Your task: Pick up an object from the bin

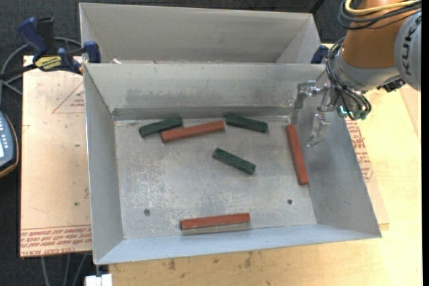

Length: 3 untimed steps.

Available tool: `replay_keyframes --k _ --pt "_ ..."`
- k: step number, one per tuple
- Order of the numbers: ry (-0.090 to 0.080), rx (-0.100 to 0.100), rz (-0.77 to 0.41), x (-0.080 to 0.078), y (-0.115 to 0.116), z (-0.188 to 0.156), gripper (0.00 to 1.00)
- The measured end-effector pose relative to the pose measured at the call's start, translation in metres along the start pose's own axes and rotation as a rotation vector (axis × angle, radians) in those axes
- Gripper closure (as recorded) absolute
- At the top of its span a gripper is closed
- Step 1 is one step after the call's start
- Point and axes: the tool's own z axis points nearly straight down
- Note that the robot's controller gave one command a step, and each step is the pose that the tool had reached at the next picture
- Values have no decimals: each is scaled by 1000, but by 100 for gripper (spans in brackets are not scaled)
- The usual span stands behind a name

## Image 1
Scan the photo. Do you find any red-brown flat block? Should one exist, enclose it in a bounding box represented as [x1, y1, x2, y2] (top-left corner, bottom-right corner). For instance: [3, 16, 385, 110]
[180, 212, 252, 232]
[285, 124, 310, 186]
[160, 120, 226, 144]

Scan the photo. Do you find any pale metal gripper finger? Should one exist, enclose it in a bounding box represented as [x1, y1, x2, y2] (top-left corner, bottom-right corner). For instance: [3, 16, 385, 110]
[290, 91, 306, 125]
[306, 112, 332, 148]

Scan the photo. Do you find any brown cardboard board red print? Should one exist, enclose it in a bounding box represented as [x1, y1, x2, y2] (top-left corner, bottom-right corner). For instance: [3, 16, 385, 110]
[19, 55, 390, 259]

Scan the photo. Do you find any grey metal bin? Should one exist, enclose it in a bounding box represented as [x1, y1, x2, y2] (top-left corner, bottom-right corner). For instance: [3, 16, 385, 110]
[79, 2, 383, 266]

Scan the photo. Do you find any dark green flat block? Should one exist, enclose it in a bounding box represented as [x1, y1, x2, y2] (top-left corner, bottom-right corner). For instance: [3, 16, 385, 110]
[225, 113, 269, 134]
[138, 115, 184, 138]
[212, 147, 257, 176]

